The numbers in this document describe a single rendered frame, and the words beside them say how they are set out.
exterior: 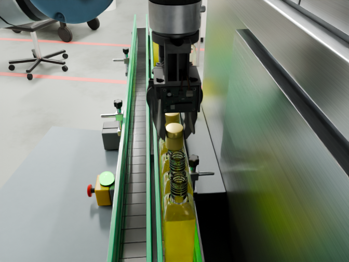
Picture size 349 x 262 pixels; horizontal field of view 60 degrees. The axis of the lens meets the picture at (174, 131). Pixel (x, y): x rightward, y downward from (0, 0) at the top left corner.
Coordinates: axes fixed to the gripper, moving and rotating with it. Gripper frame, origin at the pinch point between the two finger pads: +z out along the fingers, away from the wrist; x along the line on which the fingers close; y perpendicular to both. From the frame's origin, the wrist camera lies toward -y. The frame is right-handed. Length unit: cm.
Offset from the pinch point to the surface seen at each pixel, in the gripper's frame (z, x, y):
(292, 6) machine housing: -24.0, 15.2, 6.2
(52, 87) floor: 116, -111, -247
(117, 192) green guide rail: 18.9, -13.3, -2.5
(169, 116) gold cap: -0.7, -0.7, -4.3
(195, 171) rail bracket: 18.4, 5.7, -7.8
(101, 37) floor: 116, -79, -402
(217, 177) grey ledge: 27.5, 13.5, -14.4
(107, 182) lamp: 31.1, -18.8, -18.2
